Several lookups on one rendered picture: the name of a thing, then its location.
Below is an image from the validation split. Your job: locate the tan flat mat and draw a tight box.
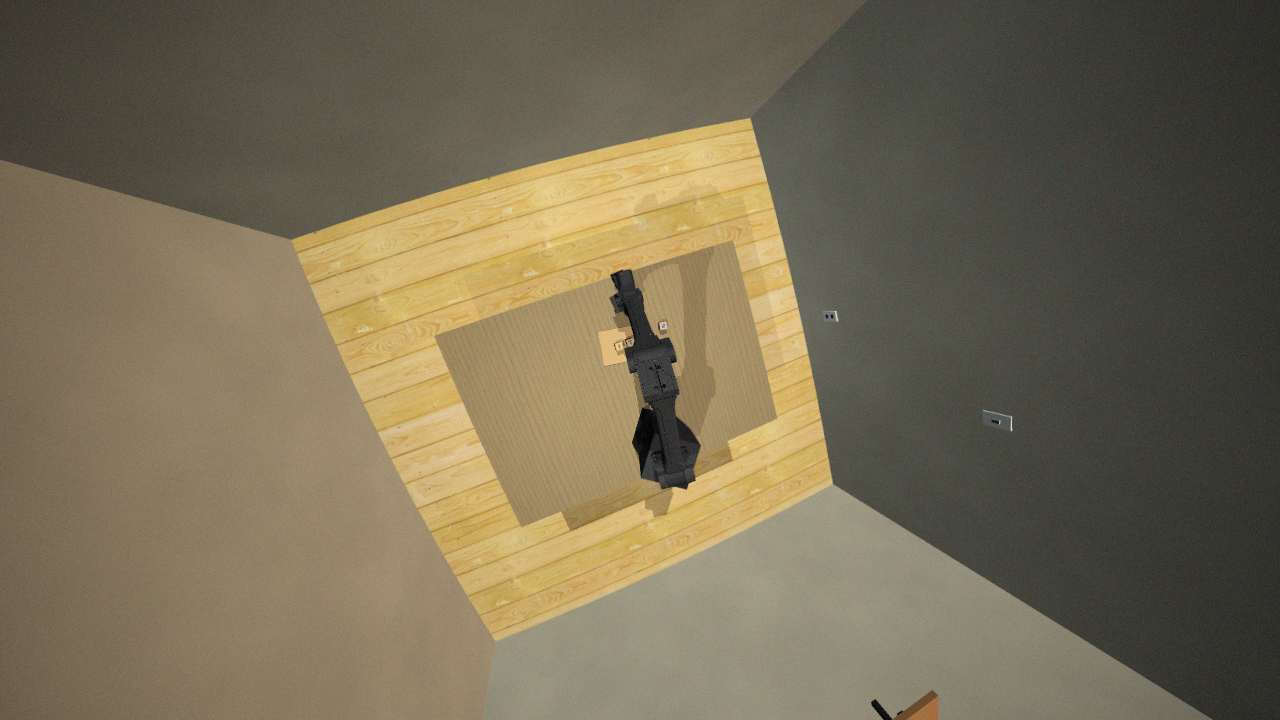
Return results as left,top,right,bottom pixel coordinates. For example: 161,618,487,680
598,325,634,366

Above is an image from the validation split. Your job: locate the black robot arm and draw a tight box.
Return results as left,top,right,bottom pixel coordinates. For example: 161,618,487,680
611,269,696,489

